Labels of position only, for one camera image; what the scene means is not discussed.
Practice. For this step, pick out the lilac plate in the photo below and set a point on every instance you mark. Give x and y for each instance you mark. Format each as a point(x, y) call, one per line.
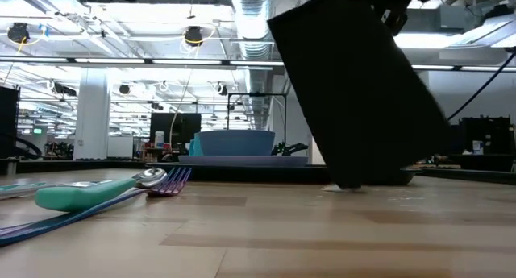
point(242, 161)

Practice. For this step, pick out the black cabinet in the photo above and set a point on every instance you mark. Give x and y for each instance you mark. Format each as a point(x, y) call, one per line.
point(489, 133)

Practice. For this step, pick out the black monitor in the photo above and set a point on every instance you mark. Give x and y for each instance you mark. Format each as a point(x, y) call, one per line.
point(183, 129)

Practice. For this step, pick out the black background robot arm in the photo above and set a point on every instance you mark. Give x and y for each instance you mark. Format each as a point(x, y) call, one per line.
point(288, 150)

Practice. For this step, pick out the black aluminium table frame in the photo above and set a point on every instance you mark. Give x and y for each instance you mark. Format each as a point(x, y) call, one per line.
point(80, 165)

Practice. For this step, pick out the long ceiling light strip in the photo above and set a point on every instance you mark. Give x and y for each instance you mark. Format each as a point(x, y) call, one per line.
point(181, 61)

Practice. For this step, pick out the blue bowl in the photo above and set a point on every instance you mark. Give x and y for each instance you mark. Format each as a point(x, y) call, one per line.
point(238, 143)

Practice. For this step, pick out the white wipes canister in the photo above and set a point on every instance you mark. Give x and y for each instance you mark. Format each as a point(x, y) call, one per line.
point(159, 140)

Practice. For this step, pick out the white building column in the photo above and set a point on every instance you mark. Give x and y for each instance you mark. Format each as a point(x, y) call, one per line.
point(92, 117)

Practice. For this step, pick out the black panel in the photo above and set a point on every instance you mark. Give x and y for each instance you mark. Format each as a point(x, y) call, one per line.
point(9, 121)

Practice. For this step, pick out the blue cup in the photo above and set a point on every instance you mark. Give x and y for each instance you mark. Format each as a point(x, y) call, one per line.
point(194, 147)

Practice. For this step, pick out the black frame stand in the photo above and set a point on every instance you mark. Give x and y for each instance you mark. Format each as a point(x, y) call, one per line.
point(258, 94)

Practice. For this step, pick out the silver spiral duct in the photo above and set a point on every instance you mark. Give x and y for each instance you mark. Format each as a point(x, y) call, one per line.
point(252, 24)

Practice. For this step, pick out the dark green plastic tray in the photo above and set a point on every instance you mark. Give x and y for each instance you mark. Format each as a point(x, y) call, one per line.
point(242, 174)

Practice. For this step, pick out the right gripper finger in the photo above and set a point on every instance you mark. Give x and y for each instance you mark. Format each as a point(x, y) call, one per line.
point(397, 16)

